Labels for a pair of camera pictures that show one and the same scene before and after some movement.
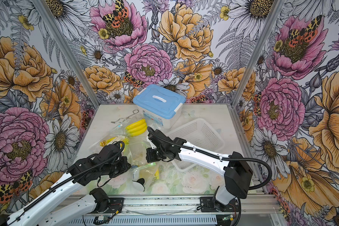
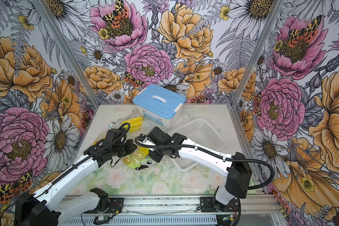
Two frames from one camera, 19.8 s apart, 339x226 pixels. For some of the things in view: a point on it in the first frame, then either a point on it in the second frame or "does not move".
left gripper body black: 117,167 → 125,149
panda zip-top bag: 143,176 → 140,155
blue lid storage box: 159,105 does not move
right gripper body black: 155,155 does not move
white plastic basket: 199,132 does not move
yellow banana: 157,174 → 142,152
